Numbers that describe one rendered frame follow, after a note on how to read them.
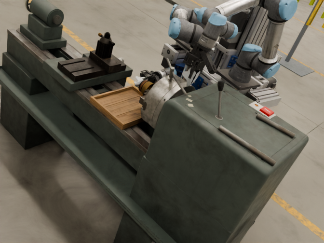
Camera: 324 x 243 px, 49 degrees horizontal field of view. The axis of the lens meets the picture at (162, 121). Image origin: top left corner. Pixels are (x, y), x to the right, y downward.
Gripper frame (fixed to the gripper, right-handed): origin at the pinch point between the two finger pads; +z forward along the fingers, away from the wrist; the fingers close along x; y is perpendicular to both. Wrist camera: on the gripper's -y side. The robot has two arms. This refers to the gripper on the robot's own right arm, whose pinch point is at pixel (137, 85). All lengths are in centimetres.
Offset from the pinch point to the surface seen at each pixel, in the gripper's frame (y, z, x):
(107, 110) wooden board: 4.4, 14.3, -17.0
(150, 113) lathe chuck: -23.5, 12.5, -0.3
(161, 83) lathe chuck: -18.9, 4.8, 14.0
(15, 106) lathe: 96, 17, -75
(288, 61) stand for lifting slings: 65, -489, -106
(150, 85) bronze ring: -7.9, -1.2, 4.6
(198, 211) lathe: -73, 19, -24
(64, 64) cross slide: 48, 15, -11
